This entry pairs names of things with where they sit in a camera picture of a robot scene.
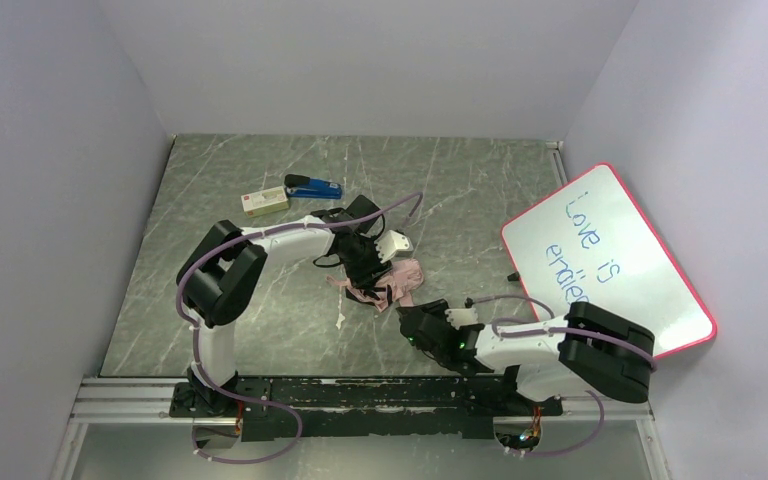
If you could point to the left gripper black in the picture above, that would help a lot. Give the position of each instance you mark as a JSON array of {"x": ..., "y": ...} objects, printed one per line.
[{"x": 363, "y": 266}]

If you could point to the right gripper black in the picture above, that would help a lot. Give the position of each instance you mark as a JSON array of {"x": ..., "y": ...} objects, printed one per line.
[{"x": 420, "y": 325}]

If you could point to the pink folding umbrella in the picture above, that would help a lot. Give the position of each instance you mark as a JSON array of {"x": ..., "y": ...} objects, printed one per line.
[{"x": 393, "y": 288}]

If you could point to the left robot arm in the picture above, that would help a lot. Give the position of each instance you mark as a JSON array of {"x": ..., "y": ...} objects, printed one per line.
[{"x": 218, "y": 280}]

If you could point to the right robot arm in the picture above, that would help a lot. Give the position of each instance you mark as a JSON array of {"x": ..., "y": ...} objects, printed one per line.
[{"x": 586, "y": 349}]

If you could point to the blue black stapler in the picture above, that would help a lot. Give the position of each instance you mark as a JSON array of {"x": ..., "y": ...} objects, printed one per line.
[{"x": 300, "y": 186}]

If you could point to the small white box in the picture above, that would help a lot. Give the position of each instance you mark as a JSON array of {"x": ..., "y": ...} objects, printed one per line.
[{"x": 264, "y": 202}]

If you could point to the red framed whiteboard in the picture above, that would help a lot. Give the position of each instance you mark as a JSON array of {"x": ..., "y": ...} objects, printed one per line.
[{"x": 591, "y": 241}]

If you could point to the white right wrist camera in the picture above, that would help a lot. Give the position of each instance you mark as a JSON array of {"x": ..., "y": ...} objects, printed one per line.
[{"x": 462, "y": 317}]

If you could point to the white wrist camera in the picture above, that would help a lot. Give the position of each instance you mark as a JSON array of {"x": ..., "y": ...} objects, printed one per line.
[
  {"x": 391, "y": 244},
  {"x": 462, "y": 317}
]

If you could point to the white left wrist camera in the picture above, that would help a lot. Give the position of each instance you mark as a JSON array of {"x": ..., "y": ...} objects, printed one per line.
[{"x": 391, "y": 244}]

